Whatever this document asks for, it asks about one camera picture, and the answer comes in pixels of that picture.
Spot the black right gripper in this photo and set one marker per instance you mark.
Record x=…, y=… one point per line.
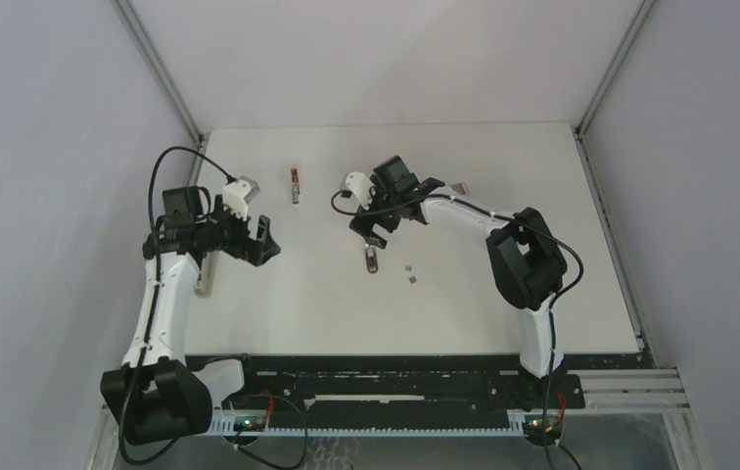
x=367, y=224

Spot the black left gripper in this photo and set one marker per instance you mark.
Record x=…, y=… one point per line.
x=254, y=252

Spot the beige small stapler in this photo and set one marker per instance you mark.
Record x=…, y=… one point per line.
x=371, y=259

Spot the black and grey large stapler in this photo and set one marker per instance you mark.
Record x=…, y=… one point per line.
x=203, y=284

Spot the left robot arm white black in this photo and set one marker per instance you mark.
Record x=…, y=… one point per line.
x=154, y=395

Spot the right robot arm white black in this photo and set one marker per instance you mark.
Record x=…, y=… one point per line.
x=526, y=262

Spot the open grey staple box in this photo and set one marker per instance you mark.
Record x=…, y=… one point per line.
x=461, y=188

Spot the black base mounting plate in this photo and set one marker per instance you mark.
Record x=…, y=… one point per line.
x=289, y=415

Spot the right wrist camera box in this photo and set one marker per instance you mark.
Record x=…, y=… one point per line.
x=361, y=187

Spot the aluminium frame corner post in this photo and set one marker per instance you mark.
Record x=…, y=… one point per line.
x=143, y=40

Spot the aluminium front rail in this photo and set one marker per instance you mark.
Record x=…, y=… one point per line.
x=629, y=389

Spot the right aluminium frame post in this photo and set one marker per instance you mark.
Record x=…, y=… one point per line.
x=631, y=34

